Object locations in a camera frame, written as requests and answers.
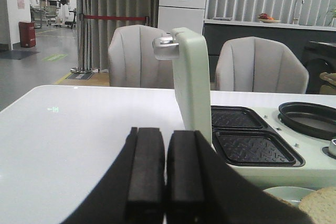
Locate right silver control knob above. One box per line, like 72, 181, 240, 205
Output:
328, 138, 336, 156

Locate red belt stanchion barrier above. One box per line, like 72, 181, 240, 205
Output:
70, 12, 150, 74

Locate black round frying pan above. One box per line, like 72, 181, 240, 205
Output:
278, 102, 335, 141

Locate right grey upholstered chair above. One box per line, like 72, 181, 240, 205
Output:
215, 37, 309, 94

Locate red trash bin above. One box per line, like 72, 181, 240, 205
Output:
18, 21, 36, 48

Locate left grey upholstered chair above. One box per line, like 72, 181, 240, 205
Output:
108, 25, 174, 89

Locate light green plate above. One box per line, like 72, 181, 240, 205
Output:
263, 186, 315, 207

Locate white refrigerator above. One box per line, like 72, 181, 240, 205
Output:
157, 0, 206, 34

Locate grey upholstered chair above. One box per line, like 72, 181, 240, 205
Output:
215, 37, 309, 94
108, 25, 174, 89

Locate fruit plate on counter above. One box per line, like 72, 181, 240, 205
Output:
257, 13, 281, 24

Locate bread slice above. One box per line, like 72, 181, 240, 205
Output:
299, 187, 335, 223

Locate beige sofa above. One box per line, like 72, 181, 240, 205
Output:
319, 72, 336, 86

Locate green breakfast maker base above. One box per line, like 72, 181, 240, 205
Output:
211, 105, 335, 190

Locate dark kitchen counter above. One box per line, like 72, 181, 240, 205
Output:
204, 22, 335, 58

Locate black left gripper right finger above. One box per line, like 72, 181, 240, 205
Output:
166, 131, 313, 223

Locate grey curtain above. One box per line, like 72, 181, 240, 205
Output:
77, 0, 159, 70

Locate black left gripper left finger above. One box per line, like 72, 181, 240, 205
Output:
63, 127, 165, 223

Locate green breakfast maker lid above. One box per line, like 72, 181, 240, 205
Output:
152, 27, 212, 144

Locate chrome faucet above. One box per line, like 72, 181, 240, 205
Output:
291, 0, 305, 25

